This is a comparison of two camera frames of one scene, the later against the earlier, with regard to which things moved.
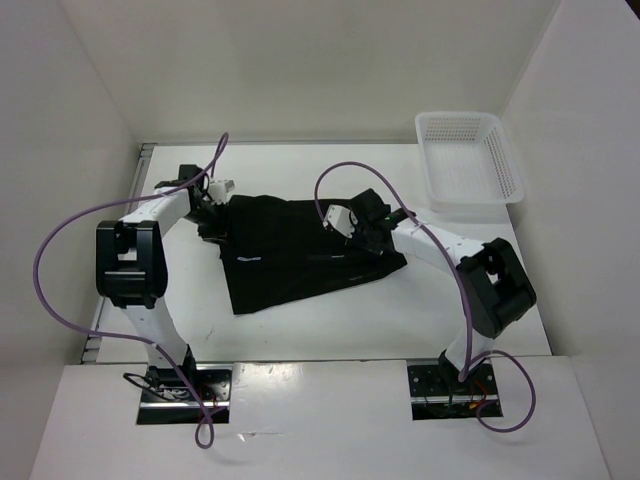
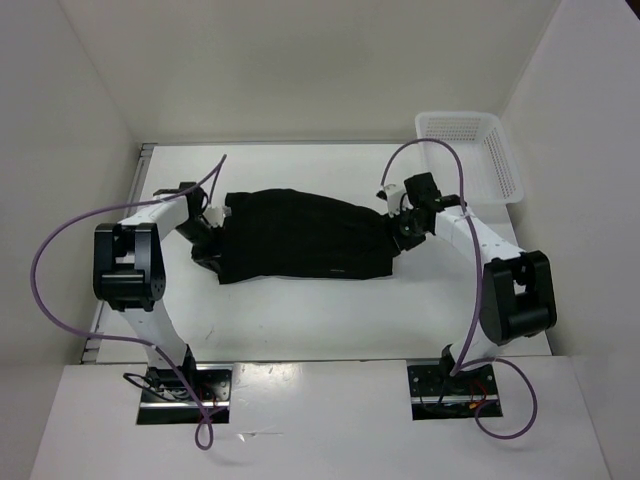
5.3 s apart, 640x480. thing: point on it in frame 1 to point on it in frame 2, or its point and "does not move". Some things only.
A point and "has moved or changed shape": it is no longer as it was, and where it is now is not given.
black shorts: (278, 252) has moved or changed shape
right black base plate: (436, 392) does not move
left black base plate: (166, 399) does not move
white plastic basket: (468, 161) does not move
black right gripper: (355, 241) to (408, 243)
